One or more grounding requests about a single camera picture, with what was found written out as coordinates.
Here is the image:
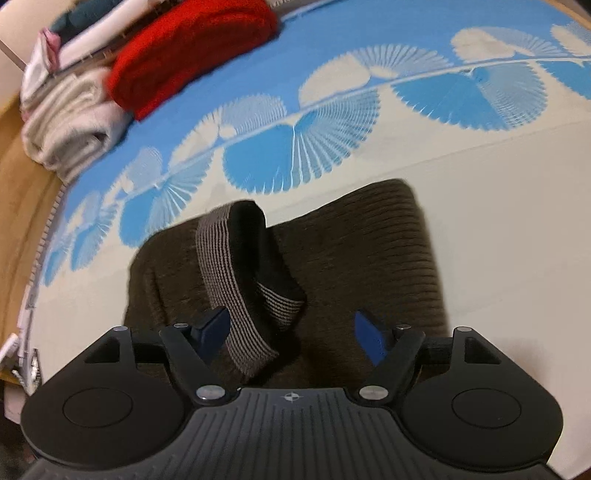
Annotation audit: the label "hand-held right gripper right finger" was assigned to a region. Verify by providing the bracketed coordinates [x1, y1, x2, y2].
[353, 311, 502, 408]

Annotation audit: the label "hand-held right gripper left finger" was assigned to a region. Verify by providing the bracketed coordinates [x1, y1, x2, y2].
[85, 307, 241, 408]

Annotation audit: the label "brown corduroy pants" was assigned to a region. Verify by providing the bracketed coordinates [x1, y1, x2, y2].
[122, 179, 452, 394]

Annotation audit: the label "white patterned mattress edge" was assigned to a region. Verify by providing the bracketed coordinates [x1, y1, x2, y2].
[0, 185, 66, 398]

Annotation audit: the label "cream folded fleece blanket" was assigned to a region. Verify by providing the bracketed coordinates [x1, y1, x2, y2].
[21, 73, 136, 186]

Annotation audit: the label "red folded blanket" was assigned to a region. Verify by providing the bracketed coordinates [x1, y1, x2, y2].
[108, 0, 280, 122]

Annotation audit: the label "blue white printed bedsheet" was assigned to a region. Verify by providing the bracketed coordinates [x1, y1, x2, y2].
[25, 0, 591, 478]

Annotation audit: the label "dark star-print blanket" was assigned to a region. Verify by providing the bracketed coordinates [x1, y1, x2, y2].
[54, 32, 139, 78]

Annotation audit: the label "pink cloth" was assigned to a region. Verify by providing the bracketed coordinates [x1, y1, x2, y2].
[22, 28, 64, 101]

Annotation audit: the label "striped folded bedding stack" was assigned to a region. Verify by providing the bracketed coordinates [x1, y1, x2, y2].
[50, 0, 188, 66]

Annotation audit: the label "teal shark plush toy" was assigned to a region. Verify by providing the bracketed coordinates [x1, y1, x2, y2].
[48, 0, 122, 36]

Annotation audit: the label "wooden bed frame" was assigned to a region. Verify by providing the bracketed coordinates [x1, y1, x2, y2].
[0, 105, 64, 385]

